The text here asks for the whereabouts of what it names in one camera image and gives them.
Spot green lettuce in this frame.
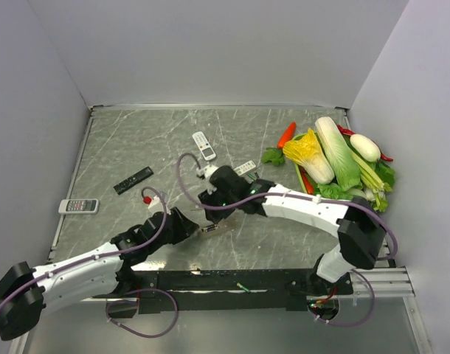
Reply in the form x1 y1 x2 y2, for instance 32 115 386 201
315 183 353 201

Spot white remote far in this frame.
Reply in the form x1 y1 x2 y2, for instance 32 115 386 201
193 131 216 162

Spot white remote with blue button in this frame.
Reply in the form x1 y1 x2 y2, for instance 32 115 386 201
199 221 236 237

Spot orange carrot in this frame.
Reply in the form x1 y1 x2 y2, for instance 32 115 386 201
277 122 297 149

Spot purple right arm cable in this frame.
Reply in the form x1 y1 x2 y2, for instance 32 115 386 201
175 153 399 261

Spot green leaf by carrot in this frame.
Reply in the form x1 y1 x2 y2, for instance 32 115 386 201
261 147 285 166

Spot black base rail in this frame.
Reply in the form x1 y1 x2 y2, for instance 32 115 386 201
95 268 353 311

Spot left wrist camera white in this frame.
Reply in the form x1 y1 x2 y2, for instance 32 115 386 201
142 195 167 215

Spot white remote middle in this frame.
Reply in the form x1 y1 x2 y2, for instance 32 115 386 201
234 160 257 176

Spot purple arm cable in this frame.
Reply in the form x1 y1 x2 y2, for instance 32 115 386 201
175 153 399 261
0 187 169 333

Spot red pepper in tray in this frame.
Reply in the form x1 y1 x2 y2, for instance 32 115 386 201
299 167 315 195

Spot black remote control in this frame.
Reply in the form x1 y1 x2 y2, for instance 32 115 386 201
114 167 154 195

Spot bok choy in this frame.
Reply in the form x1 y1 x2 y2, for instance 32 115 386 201
348 187 388 212

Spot red chili pepper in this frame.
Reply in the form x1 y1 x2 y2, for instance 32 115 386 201
337 124 394 162

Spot celery stalks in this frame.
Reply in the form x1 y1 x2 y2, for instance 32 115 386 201
351 151 392 192

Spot yellow napa cabbage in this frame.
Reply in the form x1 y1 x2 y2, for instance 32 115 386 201
283 128 335 184

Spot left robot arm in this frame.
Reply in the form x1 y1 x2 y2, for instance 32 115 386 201
0 207 199 341

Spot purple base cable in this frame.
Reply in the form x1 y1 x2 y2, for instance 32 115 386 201
105 289 179 339

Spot white grey remote left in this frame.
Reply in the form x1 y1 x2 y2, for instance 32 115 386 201
58 199 100 215

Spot white eggplant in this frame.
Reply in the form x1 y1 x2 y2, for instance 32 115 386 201
350 133 381 162

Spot green napa cabbage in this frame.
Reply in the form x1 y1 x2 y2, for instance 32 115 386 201
315 117 361 191

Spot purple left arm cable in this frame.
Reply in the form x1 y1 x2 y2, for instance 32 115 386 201
0 187 169 333

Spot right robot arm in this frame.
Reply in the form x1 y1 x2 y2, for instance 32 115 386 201
197 165 385 294

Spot green plastic tray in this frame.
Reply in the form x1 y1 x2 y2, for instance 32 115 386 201
283 128 387 212

